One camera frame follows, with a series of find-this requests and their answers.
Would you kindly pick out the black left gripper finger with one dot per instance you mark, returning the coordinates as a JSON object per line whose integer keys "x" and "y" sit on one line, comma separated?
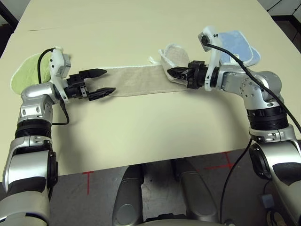
{"x": 102, "y": 93}
{"x": 94, "y": 73}

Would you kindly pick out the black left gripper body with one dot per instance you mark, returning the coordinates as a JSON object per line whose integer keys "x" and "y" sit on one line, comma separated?
{"x": 75, "y": 82}

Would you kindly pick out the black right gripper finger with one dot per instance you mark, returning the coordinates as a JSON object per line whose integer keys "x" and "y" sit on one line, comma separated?
{"x": 178, "y": 75}
{"x": 178, "y": 70}

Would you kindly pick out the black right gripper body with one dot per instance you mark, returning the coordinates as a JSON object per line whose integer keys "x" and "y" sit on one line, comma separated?
{"x": 197, "y": 75}

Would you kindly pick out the beige towel with white trim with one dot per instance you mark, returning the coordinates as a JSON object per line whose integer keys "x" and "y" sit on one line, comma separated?
{"x": 141, "y": 80}

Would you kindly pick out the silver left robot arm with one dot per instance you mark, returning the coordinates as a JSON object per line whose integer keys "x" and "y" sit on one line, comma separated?
{"x": 33, "y": 99}

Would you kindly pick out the folded light blue towel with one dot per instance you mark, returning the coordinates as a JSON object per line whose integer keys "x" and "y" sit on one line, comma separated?
{"x": 235, "y": 42}

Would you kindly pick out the folded light green towel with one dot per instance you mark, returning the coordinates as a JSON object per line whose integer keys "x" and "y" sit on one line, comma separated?
{"x": 26, "y": 73}

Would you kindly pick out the black low platform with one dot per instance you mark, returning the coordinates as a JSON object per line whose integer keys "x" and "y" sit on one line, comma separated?
{"x": 287, "y": 26}

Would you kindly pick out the grey robot left leg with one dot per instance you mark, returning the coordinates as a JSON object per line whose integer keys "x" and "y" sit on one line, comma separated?
{"x": 128, "y": 200}

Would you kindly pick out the grey robot leg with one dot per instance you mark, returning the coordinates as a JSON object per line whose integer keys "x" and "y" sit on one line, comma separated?
{"x": 128, "y": 200}
{"x": 195, "y": 193}

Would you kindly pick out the grey robot right leg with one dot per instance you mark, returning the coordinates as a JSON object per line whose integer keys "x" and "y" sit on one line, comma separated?
{"x": 195, "y": 193}

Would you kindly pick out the grey power adapter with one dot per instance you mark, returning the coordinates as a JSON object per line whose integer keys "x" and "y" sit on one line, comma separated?
{"x": 266, "y": 201}

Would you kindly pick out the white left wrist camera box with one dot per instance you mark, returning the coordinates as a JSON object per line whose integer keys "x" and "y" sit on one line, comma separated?
{"x": 56, "y": 61}

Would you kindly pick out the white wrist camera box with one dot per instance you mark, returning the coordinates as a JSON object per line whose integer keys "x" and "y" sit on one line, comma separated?
{"x": 212, "y": 35}
{"x": 56, "y": 61}

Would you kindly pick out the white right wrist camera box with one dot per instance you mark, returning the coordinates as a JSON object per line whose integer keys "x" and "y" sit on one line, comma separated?
{"x": 212, "y": 35}

